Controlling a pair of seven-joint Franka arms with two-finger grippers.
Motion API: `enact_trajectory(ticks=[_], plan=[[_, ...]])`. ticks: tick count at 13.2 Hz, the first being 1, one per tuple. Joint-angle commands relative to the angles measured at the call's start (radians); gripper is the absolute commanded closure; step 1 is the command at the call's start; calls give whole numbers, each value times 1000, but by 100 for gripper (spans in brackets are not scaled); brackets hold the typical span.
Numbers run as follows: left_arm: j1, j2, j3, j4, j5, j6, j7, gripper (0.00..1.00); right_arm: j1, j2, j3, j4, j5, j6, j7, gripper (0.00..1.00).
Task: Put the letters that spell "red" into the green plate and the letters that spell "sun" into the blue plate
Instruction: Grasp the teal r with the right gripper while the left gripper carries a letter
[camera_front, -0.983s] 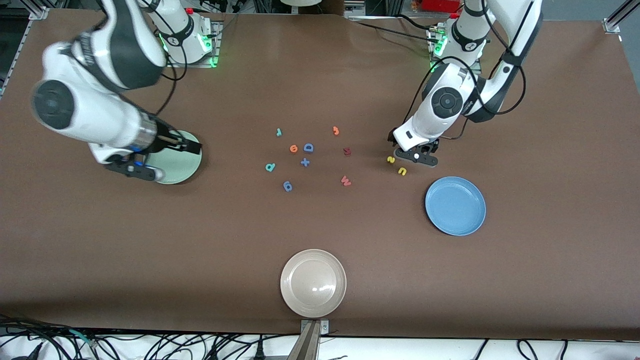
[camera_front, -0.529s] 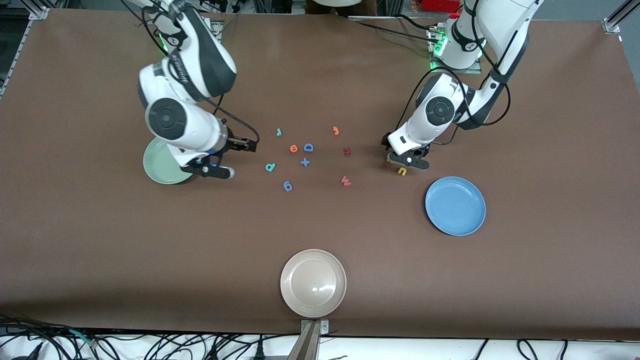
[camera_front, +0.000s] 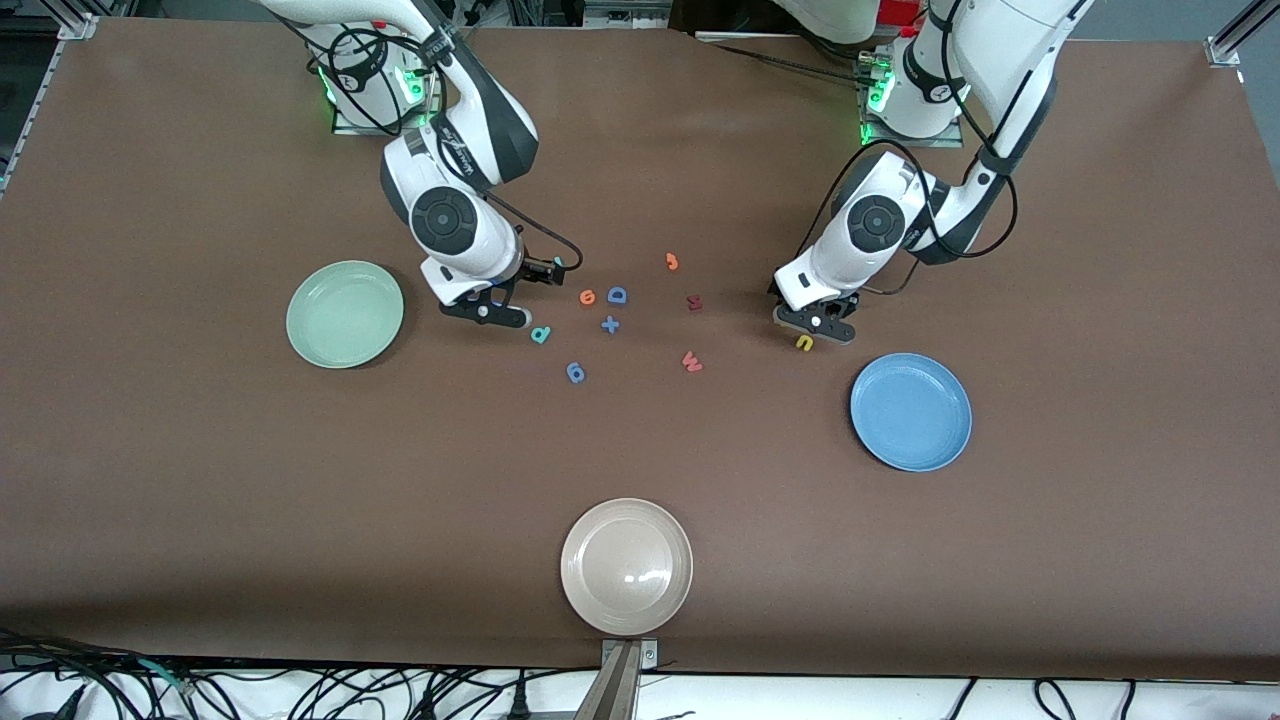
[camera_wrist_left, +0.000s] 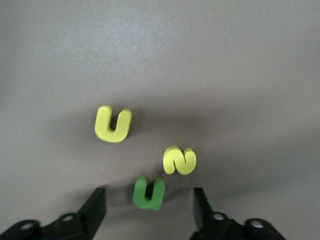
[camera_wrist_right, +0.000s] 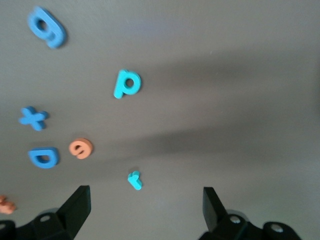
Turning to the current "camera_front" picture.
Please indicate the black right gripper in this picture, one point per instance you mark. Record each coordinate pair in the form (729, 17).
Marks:
(531, 268)

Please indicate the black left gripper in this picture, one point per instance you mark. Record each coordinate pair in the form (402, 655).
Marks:
(772, 287)

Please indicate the teal foam letter P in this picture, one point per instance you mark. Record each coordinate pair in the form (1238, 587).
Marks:
(537, 338)

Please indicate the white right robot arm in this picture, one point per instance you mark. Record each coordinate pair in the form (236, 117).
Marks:
(450, 215)

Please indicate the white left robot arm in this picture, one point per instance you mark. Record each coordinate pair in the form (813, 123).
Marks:
(875, 220)

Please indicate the blue foam letter D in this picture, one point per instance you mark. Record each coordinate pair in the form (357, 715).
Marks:
(611, 295)

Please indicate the blue foam number 9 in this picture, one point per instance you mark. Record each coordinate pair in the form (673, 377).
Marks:
(570, 373)

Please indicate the red foam letter W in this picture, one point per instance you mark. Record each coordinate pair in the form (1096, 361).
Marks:
(691, 363)

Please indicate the blue plate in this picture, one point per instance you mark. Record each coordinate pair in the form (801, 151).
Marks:
(911, 412)

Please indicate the pale green plate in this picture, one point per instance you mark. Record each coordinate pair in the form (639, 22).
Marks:
(345, 314)

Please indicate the beige plate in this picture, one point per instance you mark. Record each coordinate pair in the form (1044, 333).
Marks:
(626, 566)

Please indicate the red box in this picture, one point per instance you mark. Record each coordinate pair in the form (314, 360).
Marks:
(900, 10)

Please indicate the brown table cover sheet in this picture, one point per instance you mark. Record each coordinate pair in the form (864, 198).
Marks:
(200, 480)

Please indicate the black power plug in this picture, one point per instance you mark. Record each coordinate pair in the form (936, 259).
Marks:
(517, 706)

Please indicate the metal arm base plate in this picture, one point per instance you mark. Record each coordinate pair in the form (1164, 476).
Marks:
(950, 140)
(345, 125)

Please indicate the silver background frame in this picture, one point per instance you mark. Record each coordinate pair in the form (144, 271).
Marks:
(650, 18)

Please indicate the aluminium camera mount profile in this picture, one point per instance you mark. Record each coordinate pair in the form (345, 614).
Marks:
(620, 680)

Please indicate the aluminium frame rail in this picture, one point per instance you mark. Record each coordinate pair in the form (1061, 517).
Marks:
(1222, 50)
(80, 27)

